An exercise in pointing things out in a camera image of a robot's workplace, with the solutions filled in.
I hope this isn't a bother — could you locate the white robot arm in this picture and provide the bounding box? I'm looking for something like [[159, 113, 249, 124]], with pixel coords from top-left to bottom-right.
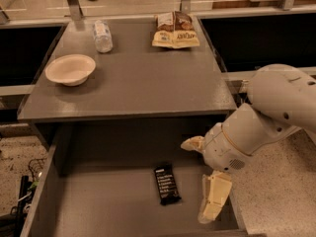
[[181, 64, 316, 224]]

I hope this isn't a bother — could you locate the black rxbar chocolate bar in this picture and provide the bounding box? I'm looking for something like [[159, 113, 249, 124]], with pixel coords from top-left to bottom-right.
[[154, 164, 182, 205]]

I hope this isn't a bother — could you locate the grey counter cabinet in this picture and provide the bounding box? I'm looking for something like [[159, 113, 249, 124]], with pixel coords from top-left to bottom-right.
[[18, 17, 236, 126]]

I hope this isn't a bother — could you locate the white paper bowl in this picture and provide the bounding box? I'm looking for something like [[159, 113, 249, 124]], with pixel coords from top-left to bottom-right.
[[44, 54, 96, 86]]

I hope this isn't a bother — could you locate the grey open top drawer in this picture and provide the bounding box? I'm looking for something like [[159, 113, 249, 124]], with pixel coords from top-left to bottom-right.
[[22, 118, 247, 237]]

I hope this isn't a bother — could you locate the black cables and base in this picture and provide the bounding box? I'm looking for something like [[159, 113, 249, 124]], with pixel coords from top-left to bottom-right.
[[0, 158, 45, 237]]

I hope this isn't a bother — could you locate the brown yellow snack bag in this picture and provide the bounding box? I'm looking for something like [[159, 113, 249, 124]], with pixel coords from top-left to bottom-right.
[[152, 11, 199, 49]]

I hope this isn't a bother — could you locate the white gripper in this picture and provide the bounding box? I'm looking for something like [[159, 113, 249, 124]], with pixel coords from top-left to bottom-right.
[[181, 122, 251, 224]]

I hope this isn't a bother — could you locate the metal railing post left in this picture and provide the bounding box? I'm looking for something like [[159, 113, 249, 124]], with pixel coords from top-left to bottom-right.
[[67, 0, 82, 21]]

